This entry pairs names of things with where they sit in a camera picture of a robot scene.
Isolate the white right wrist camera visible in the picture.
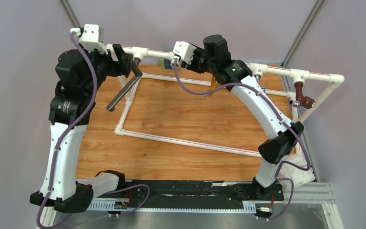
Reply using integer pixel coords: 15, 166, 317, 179
173, 41, 196, 65

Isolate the white thread seal tape roll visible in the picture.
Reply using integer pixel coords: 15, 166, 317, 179
278, 154, 315, 188

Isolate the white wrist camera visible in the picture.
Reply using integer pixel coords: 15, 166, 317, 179
173, 41, 196, 65
70, 24, 108, 54

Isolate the brown faucet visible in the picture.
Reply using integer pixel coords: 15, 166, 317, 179
290, 82, 315, 109

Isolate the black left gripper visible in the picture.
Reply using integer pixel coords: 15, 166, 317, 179
80, 42, 134, 96

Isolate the chrome faucet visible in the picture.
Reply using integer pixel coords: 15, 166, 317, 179
253, 72, 265, 93

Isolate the white PVC pipe frame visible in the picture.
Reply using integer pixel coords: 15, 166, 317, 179
105, 43, 345, 159

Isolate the yellow faucet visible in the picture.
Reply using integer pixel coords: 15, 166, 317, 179
204, 76, 219, 97

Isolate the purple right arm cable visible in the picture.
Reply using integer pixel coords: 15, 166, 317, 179
173, 58, 312, 221

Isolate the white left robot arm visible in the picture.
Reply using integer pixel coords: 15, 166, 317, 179
30, 44, 133, 213

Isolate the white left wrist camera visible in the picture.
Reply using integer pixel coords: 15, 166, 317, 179
70, 24, 108, 54

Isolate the green blue small box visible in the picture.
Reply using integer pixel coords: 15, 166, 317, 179
159, 58, 173, 69

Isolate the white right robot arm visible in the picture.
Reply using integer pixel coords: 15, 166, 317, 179
173, 34, 304, 200

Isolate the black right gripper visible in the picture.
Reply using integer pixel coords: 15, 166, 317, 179
180, 46, 216, 75

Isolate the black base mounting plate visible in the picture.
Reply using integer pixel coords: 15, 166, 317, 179
88, 180, 284, 213

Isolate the dark grey long faucet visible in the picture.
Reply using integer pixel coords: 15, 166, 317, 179
106, 58, 143, 112

